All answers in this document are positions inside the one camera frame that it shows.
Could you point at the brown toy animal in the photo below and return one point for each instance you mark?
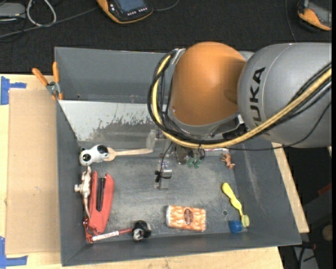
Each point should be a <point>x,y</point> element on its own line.
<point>227,161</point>

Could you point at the white toy lizard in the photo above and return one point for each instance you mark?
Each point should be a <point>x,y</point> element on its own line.
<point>84,185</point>

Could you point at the brown cardboard board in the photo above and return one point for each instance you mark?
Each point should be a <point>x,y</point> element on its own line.
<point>30,167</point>

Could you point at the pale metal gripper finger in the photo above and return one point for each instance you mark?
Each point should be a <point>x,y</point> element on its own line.
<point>164,178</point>
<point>151,139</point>

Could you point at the yellow toothbrush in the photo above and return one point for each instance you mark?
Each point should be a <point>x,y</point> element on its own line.
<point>232,196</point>

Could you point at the orange and white packet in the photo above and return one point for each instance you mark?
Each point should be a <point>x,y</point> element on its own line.
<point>186,218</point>

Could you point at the red stapler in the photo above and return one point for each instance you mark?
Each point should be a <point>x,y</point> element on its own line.
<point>100,200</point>

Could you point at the black and white panda toy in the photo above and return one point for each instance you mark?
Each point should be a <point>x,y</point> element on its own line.
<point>93,154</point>

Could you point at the grey metal bin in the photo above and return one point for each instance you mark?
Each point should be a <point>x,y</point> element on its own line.
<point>145,200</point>

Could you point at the pale wooden spoon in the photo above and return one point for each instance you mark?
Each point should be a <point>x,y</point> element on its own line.
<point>128,152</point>

